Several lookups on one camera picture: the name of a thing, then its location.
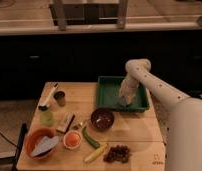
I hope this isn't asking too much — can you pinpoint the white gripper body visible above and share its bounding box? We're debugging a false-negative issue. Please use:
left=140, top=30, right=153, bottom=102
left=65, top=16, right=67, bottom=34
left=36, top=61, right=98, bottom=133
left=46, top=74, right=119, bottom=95
left=119, top=74, right=139, bottom=100

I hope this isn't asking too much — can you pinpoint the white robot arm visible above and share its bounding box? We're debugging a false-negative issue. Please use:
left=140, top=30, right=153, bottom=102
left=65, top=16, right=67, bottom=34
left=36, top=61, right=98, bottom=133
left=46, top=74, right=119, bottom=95
left=119, top=59, right=202, bottom=171

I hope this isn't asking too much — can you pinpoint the green plastic tray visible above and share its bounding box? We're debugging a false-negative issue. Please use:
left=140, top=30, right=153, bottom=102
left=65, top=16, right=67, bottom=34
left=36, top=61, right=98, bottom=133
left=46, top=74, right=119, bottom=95
left=96, top=76, right=149, bottom=112

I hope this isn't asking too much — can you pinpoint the dark brown bowl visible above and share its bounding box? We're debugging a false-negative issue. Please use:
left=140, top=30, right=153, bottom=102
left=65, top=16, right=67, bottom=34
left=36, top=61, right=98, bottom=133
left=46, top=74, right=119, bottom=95
left=90, top=108, right=114, bottom=131

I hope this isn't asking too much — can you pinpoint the green cucumber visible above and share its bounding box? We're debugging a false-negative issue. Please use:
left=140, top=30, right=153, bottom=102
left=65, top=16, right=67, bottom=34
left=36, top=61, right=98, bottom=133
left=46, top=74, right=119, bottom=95
left=82, top=127, right=100, bottom=149

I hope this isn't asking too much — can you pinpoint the small metal spoon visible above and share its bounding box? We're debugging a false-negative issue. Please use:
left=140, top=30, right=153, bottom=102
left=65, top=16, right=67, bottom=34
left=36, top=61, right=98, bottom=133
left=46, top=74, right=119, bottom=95
left=72, top=119, right=89, bottom=130

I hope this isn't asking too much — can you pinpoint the brown dried grape bunch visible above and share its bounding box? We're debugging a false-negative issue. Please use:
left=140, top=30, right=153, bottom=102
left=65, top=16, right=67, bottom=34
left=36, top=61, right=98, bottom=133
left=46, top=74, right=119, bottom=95
left=103, top=145, right=130, bottom=163

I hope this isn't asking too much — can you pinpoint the dark metal cup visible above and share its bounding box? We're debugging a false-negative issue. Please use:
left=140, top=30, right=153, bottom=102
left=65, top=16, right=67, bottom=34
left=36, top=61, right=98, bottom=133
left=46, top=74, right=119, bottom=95
left=54, top=91, right=66, bottom=107

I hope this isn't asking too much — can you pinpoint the wooden block eraser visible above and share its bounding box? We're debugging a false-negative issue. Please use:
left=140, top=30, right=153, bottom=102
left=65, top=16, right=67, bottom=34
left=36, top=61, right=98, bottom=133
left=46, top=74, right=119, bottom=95
left=56, top=114, right=75, bottom=133

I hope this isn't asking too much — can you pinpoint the yellow corn cob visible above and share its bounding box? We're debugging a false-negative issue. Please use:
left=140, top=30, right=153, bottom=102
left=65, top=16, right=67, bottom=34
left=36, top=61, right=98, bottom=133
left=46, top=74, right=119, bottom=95
left=84, top=144, right=107, bottom=163

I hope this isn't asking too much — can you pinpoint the small white orange cup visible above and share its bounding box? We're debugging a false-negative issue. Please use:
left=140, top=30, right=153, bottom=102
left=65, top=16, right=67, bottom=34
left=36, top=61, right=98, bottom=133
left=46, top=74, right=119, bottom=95
left=63, top=130, right=82, bottom=150

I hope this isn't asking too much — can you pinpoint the green cup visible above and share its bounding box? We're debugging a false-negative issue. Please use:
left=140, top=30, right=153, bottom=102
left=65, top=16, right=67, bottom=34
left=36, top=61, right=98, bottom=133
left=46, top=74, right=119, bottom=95
left=40, top=110, right=54, bottom=126

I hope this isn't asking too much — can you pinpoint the grey cloth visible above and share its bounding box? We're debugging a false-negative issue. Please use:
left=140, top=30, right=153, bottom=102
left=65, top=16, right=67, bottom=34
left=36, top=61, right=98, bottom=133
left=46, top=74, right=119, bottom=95
left=30, top=136, right=59, bottom=157

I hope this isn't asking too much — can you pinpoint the orange bowl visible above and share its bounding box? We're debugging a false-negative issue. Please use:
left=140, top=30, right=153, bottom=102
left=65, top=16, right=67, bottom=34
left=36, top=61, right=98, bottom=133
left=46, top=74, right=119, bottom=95
left=24, top=127, right=55, bottom=160

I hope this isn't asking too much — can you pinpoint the wooden stool frame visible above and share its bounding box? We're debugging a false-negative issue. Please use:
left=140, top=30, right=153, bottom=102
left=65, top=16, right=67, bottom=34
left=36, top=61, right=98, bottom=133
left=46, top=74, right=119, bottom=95
left=49, top=0, right=128, bottom=31

